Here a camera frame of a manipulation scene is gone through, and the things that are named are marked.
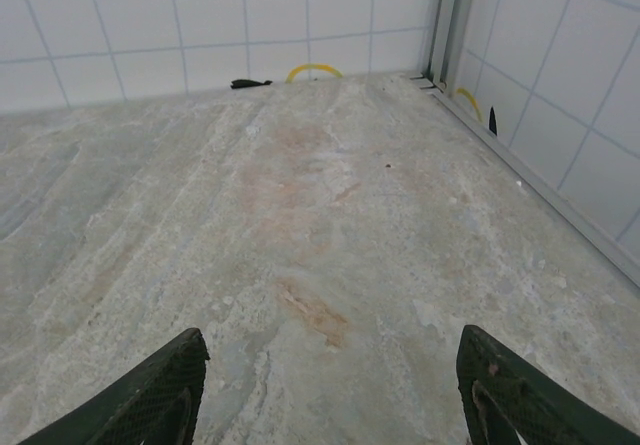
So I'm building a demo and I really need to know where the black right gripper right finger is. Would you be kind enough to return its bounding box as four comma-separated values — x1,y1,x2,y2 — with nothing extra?
456,324,640,445

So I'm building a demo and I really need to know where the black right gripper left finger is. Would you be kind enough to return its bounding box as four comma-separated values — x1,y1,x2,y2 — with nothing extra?
18,327,210,445

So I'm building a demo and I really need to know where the grey aluminium frame rail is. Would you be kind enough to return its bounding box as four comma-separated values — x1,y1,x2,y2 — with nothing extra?
432,86,640,288

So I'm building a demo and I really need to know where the yellow cable loop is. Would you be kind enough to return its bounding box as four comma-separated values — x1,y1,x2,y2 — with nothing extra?
284,63,345,85

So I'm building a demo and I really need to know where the grey aluminium frame post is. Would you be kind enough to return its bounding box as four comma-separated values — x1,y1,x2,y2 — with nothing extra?
421,0,484,95

